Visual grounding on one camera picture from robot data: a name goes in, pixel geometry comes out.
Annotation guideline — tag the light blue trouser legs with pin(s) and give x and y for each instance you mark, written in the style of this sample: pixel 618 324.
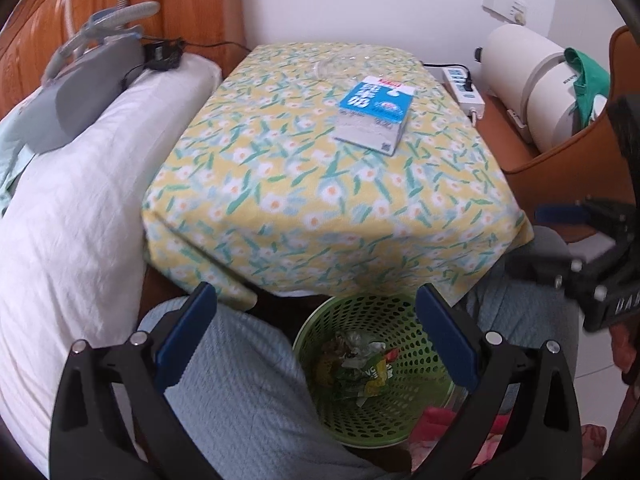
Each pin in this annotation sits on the light blue trouser legs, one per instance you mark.
pixel 244 400

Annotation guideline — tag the white power strip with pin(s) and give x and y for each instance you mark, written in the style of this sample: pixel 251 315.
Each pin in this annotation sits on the white power strip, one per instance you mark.
pixel 459 83

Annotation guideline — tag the white pillow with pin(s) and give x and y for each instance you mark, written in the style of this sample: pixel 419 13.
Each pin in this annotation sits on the white pillow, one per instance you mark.
pixel 72 240

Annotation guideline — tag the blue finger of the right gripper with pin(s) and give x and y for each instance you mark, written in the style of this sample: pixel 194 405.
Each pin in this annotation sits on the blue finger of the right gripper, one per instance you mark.
pixel 572 214

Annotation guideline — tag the trash in basket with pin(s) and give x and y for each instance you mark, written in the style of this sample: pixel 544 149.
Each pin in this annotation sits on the trash in basket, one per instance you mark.
pixel 354 366

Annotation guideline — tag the blue white milk carton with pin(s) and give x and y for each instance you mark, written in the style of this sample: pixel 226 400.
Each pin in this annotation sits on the blue white milk carton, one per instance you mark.
pixel 374 114

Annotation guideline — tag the green cloth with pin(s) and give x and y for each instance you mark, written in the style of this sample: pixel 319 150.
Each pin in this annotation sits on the green cloth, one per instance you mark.
pixel 591 86

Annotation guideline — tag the green mesh trash basket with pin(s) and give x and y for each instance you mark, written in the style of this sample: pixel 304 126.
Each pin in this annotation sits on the green mesh trash basket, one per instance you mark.
pixel 420 379

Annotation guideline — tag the brown leather chair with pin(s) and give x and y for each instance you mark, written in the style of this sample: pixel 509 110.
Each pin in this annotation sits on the brown leather chair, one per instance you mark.
pixel 588 164

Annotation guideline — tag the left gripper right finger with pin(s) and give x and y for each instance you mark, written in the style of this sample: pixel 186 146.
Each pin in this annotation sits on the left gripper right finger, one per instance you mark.
pixel 542 439

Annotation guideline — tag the yellow floral tablecloth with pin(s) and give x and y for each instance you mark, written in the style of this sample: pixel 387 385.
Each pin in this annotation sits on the yellow floral tablecloth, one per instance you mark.
pixel 258 193

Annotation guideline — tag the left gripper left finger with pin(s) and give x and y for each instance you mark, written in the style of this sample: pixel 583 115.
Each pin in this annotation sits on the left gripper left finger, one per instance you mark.
pixel 111 419

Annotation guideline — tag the brown wooden headboard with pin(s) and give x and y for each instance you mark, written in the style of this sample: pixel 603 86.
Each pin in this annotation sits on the brown wooden headboard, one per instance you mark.
pixel 36 28

